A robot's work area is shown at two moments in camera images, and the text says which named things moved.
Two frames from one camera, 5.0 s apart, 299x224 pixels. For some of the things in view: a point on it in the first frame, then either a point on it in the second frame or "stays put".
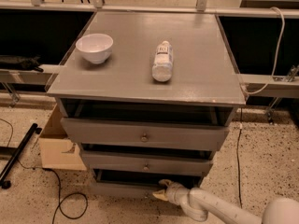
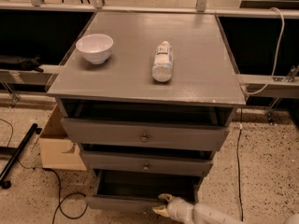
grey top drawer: (145, 133) stays put
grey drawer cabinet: (148, 97) stays put
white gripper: (173, 190) to (177, 207)
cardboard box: (58, 152) stays put
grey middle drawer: (177, 162) stays put
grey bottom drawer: (149, 171) to (139, 189)
